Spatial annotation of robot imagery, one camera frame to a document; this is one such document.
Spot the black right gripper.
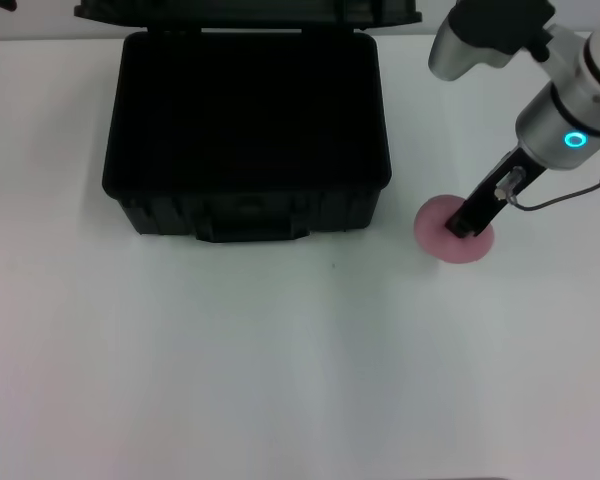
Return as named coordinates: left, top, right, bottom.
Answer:
left=445, top=148, right=549, bottom=239

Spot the pink peach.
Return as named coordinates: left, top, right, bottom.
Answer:
left=413, top=195, right=497, bottom=265

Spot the black plastic hard case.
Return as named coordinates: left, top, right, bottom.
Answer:
left=73, top=0, right=424, bottom=245

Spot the clear cable connector plug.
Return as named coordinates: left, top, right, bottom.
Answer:
left=493, top=168, right=527, bottom=204

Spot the dark red gripper cable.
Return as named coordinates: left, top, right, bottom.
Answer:
left=510, top=167, right=600, bottom=212

